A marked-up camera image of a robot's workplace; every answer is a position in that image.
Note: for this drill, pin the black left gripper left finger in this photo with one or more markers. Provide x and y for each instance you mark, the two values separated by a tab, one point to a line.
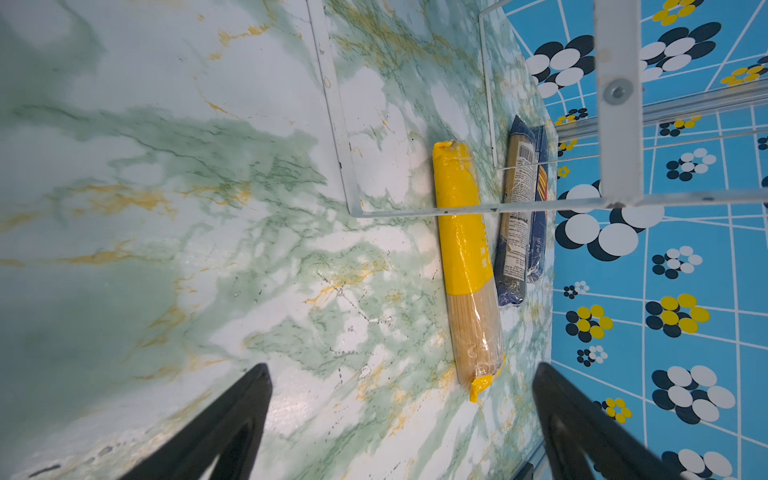
223	439

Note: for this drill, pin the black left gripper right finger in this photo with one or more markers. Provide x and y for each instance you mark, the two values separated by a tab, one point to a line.
577	434

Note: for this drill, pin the white metal two-tier shelf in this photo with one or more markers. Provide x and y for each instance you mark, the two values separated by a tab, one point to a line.
618	125

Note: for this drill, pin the yellow spaghetti bag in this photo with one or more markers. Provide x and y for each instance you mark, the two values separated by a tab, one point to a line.
472	302

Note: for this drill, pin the clear dark spaghetti bag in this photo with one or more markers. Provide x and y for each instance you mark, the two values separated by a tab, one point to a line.
510	266

